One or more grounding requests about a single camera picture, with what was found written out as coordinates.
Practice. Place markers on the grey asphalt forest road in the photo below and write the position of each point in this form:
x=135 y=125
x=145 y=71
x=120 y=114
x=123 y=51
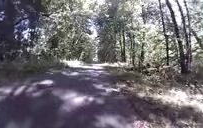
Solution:
x=72 y=103

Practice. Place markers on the wood of green trees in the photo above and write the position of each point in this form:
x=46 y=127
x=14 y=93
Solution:
x=139 y=33

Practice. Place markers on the grassy leaf-strewn verge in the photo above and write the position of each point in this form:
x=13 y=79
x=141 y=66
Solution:
x=169 y=96

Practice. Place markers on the overgrown grass verge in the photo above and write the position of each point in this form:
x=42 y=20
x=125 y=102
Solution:
x=19 y=68

